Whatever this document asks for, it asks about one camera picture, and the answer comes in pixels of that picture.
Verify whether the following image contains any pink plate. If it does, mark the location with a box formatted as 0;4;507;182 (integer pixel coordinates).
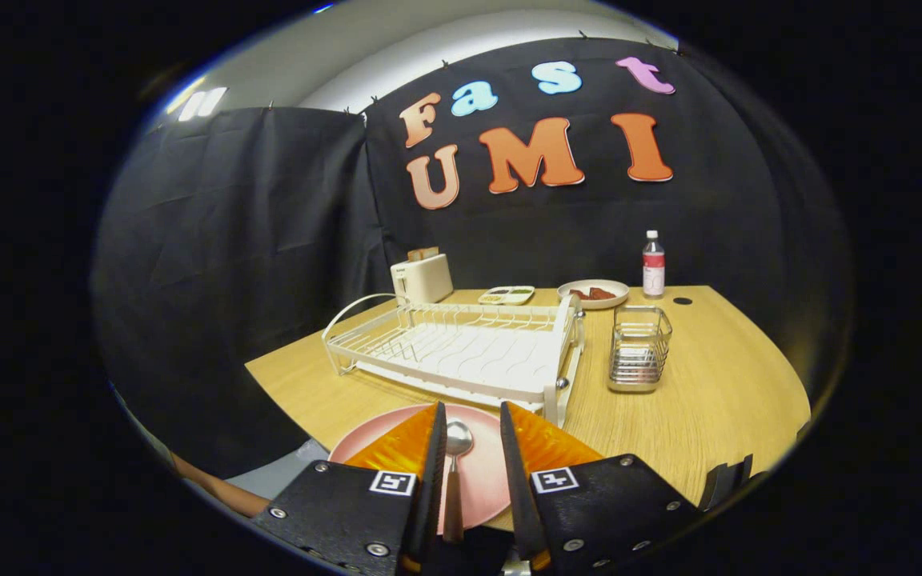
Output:
327;402;546;535

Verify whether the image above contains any black backdrop cloth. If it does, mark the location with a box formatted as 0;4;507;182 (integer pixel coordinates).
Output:
93;36;854;481

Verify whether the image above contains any beige plate with meat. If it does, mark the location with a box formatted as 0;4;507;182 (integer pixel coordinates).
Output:
557;278;631;310

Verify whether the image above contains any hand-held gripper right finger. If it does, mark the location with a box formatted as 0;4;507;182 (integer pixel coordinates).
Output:
499;400;702;576

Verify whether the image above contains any narrow ceiling light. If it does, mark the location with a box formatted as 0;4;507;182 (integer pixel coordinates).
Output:
177;86;228;122

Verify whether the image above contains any wooden-handled metal spoon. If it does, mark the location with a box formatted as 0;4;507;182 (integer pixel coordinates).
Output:
442;420;475;545

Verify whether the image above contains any white divided dish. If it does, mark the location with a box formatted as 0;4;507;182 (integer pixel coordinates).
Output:
478;285;536;306

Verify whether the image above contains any red label plastic bottle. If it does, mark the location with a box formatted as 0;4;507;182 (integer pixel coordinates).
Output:
642;230;667;300

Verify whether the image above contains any white toaster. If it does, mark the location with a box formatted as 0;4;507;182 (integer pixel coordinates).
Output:
390;254;455;306

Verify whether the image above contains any metal wire basket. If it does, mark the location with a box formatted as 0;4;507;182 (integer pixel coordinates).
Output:
607;304;674;394

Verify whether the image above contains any white wire dish rack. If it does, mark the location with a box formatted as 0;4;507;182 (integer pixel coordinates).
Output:
321;292;587;429

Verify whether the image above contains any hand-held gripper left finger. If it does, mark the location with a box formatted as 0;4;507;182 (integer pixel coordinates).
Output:
251;400;448;576

